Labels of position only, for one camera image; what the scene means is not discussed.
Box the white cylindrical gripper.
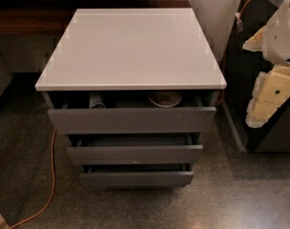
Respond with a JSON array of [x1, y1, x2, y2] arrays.
[[242, 0, 290, 128]]

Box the blue plastic water bottle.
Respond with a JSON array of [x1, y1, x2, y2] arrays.
[[89, 92, 105, 109]]

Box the grey top drawer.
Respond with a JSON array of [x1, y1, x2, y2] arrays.
[[48, 92, 216, 135]]

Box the grey drawer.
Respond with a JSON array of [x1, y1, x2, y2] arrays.
[[48, 92, 216, 135], [67, 134, 203, 165], [80, 164, 194, 188]]

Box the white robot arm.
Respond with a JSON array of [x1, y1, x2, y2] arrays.
[[242, 0, 290, 128]]

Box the white-top grey drawer cabinet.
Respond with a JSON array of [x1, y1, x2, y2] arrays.
[[34, 7, 228, 191]]

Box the grey middle drawer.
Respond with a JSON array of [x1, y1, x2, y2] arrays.
[[67, 134, 203, 165]]

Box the grey bottom drawer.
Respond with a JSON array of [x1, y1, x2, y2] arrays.
[[80, 164, 194, 188]]

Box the white ceramic bowl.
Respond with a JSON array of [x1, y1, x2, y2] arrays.
[[148, 91, 182, 108]]

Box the dark wooden bench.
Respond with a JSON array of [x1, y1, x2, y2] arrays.
[[0, 0, 191, 35]]

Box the orange cable with connector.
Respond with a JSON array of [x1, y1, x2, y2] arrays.
[[215, 0, 290, 107]]

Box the orange floor cable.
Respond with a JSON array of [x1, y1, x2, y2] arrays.
[[8, 129, 57, 229]]

